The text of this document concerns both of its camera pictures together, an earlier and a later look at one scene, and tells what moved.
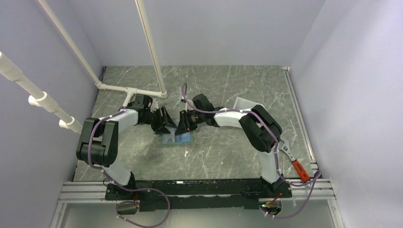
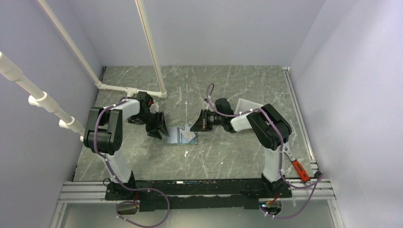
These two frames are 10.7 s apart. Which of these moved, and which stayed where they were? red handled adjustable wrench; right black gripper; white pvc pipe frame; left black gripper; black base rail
Moved: left black gripper; right black gripper
Stayed: white pvc pipe frame; red handled adjustable wrench; black base rail
